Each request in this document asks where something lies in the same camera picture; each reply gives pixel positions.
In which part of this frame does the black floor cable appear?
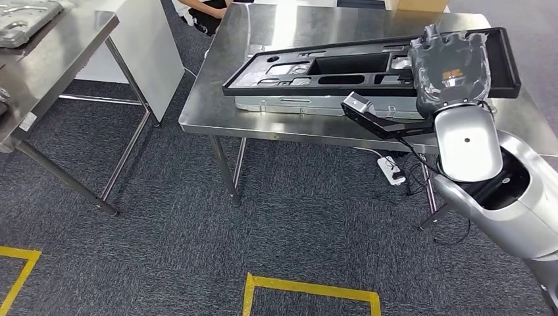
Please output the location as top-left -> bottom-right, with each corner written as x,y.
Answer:
434,218 -> 472,246

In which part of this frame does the stainless steel workbench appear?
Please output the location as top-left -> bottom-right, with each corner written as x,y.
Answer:
0,0 -> 151,217
178,2 -> 558,232

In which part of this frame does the thin black camera cable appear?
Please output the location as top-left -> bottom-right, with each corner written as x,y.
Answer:
394,137 -> 441,175

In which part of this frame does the white floor cable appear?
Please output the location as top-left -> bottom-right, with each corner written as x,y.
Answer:
352,145 -> 384,159

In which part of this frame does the white desk with panel side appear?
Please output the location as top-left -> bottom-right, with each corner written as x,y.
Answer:
76,0 -> 186,127

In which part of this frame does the yellow floor tape outline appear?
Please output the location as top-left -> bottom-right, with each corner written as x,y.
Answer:
242,272 -> 382,316
0,246 -> 42,316

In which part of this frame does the black plug with cable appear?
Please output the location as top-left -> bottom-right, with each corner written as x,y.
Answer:
390,152 -> 430,197

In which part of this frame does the person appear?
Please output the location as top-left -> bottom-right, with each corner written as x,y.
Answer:
172,0 -> 230,37

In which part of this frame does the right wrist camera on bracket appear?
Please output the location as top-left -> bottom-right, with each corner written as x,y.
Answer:
340,92 -> 437,140

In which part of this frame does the brown cardboard box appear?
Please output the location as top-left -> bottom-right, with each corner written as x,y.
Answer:
384,0 -> 451,13

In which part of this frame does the black plastic panel part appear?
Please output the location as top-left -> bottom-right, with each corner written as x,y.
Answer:
222,26 -> 522,99

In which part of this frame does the white power strip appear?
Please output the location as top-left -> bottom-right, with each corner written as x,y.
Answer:
376,156 -> 407,187

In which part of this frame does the grey metal fixture plate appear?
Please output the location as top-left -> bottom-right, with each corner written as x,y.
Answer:
234,61 -> 426,119
0,0 -> 64,49

